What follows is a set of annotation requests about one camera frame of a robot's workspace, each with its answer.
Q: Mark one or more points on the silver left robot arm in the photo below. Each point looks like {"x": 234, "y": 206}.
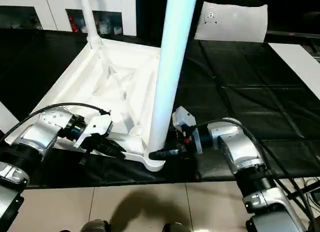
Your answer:
{"x": 37, "y": 134}

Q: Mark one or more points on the white cabinet with glass doors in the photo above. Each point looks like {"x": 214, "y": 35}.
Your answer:
{"x": 50, "y": 2}

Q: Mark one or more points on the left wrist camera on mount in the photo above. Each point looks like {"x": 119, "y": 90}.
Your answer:
{"x": 97, "y": 127}

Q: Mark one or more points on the white flat board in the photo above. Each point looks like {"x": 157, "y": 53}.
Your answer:
{"x": 295, "y": 65}

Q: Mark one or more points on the black cabinet with gold label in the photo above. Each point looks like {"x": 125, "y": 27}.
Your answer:
{"x": 150, "y": 17}

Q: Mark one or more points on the dark brown rounded object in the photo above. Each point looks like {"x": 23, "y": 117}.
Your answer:
{"x": 173, "y": 227}
{"x": 96, "y": 225}

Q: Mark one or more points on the black metal rod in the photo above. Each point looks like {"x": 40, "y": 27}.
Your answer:
{"x": 303, "y": 190}

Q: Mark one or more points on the black work mat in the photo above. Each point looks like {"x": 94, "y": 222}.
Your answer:
{"x": 250, "y": 104}

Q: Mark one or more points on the black horizontal bar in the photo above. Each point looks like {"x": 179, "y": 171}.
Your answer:
{"x": 292, "y": 34}

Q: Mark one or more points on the white plastic table top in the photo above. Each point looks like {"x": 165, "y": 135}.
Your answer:
{"x": 75, "y": 74}

